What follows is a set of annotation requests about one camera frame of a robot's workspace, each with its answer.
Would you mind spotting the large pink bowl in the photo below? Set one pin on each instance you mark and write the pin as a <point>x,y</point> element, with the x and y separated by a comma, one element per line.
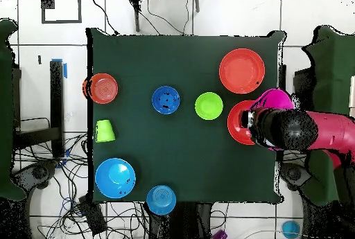
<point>274,99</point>

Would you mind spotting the dark blue bowl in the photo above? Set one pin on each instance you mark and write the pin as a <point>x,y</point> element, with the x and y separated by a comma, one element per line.
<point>165,100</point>

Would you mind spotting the small light blue bowl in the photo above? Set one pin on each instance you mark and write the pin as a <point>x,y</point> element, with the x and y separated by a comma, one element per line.
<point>161,200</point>

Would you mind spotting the green cup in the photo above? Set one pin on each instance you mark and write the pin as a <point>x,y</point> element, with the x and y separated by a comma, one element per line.
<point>104,131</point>

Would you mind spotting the large light blue bowl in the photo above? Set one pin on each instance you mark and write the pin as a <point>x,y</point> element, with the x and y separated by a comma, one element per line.
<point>115,178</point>

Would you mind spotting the small orange bowl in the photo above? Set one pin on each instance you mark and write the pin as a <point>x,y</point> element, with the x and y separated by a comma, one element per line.
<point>104,88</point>

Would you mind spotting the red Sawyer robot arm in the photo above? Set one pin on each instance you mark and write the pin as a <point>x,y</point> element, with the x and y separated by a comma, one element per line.
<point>305,131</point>

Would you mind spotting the large orange bowl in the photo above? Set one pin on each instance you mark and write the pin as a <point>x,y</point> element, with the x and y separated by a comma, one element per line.
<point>242,70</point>
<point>234,128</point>

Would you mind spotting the green bowl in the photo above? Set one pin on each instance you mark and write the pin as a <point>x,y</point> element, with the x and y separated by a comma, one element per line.
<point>208,106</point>

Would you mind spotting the dark grey floor base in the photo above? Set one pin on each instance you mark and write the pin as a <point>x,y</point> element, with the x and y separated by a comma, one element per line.
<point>294,175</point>
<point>38,172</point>

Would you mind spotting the dark green tablecloth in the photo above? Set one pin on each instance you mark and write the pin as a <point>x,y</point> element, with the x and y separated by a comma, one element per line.
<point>177,56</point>

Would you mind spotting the neighbouring green cloth table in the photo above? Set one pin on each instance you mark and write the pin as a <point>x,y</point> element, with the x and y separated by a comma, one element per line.
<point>7,111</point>
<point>332,70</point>

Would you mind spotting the light blue bowl on floor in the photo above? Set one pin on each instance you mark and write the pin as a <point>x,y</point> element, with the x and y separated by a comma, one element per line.
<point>291,229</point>

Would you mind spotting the purple object on floor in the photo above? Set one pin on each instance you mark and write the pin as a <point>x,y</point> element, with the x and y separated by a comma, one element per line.
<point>220,235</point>

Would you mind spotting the black metal stand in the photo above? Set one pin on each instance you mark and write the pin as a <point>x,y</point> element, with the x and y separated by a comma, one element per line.
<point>136,14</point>

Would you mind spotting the black power box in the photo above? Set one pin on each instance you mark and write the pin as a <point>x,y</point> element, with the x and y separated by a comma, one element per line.
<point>93,216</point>

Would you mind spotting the black table frame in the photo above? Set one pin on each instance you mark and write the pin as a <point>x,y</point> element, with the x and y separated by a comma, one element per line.
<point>282,78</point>
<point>56,97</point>

